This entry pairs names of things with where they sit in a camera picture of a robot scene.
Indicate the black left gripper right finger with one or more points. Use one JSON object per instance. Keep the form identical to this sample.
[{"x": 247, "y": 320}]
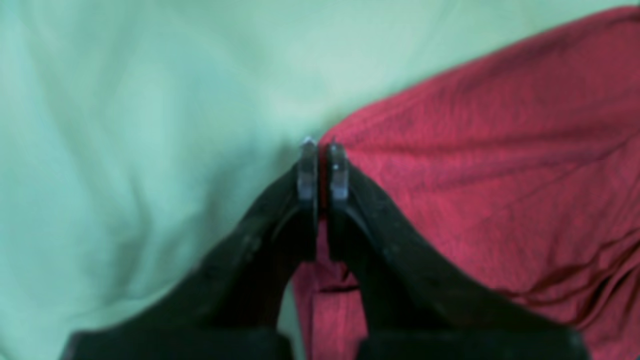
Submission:
[{"x": 417, "y": 304}]

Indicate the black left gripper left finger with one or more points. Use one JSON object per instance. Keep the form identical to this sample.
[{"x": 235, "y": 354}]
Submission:
[{"x": 227, "y": 307}]

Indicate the red long-sleeve shirt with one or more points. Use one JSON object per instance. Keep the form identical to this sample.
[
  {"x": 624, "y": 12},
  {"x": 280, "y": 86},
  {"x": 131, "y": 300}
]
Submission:
[{"x": 523, "y": 168}]

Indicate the green table cloth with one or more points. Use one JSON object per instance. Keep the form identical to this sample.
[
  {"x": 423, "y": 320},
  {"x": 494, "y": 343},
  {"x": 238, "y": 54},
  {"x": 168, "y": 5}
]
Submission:
[{"x": 135, "y": 133}]

